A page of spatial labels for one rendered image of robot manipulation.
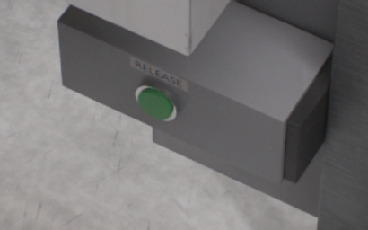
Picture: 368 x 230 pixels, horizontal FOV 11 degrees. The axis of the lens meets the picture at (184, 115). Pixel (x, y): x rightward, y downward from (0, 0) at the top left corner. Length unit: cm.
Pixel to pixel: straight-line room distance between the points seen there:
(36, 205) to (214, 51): 139
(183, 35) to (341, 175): 30
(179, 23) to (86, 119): 168
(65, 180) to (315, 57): 142
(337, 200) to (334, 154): 6
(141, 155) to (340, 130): 142
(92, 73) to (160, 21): 26
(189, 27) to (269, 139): 22
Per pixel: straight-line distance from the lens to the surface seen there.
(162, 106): 150
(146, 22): 129
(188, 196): 285
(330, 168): 154
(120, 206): 285
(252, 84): 146
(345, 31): 141
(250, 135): 148
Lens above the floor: 233
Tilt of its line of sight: 52 degrees down
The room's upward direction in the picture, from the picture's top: straight up
